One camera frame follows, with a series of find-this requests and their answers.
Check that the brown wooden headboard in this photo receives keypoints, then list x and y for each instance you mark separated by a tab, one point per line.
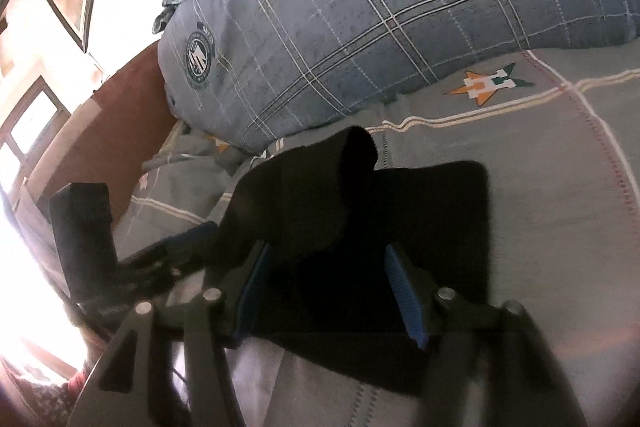
125	107

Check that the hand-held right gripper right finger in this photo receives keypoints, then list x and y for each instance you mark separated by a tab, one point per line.
405	302

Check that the grey star-print bed sheet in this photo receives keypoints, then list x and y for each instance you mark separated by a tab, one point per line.
550	207

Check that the black pants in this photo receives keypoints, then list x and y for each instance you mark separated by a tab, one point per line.
425	207

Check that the wooden-framed window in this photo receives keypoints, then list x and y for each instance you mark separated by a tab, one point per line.
30	127

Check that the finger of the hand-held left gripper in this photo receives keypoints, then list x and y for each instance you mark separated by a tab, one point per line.
195	234

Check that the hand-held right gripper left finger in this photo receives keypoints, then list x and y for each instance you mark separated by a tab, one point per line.
252	287

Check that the blue plaid pillow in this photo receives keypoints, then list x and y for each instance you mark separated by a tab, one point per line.
375	7

